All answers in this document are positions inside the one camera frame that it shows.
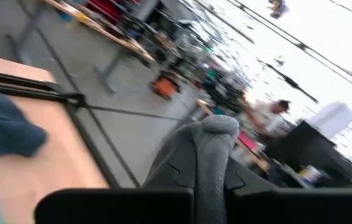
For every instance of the orange box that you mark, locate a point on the orange box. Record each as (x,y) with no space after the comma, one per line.
(165,87)

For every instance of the grey cap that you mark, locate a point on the grey cap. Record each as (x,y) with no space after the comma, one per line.
(213,149)

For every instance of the dark blue denim cap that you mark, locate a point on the dark blue denim cap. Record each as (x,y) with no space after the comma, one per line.
(4,127)

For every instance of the person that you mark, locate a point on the person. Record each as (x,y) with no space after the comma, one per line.
(266,119)

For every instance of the white box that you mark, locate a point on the white box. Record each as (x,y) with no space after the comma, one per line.
(331,119)

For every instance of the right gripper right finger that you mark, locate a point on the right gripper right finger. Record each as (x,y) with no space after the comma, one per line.
(303,207)

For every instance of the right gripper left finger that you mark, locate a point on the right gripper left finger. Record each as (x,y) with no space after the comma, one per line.
(113,205)

